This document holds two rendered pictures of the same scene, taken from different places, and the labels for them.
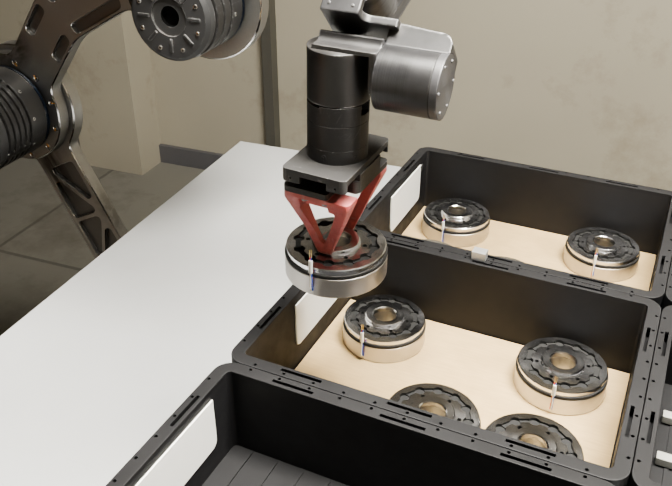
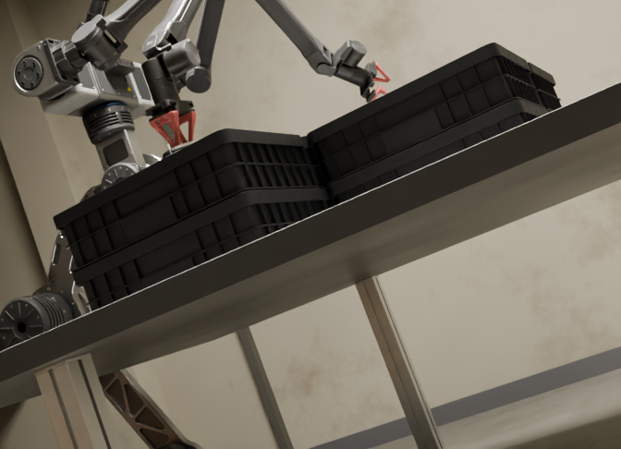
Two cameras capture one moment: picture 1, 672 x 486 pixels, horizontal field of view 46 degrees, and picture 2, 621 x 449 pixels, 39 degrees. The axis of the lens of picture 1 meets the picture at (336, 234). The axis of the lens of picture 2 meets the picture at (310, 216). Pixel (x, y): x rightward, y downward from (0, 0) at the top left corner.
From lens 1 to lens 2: 1.48 m
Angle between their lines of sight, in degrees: 37
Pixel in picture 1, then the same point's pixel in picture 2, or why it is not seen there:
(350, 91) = (160, 71)
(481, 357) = not seen: hidden behind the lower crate
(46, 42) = (65, 264)
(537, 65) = (444, 272)
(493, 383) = not seen: hidden behind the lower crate
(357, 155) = (173, 97)
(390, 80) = (169, 55)
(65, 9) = not seen: hidden behind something
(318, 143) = (156, 98)
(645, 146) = (553, 291)
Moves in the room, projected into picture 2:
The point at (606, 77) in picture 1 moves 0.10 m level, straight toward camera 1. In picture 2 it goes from (494, 255) to (491, 257)
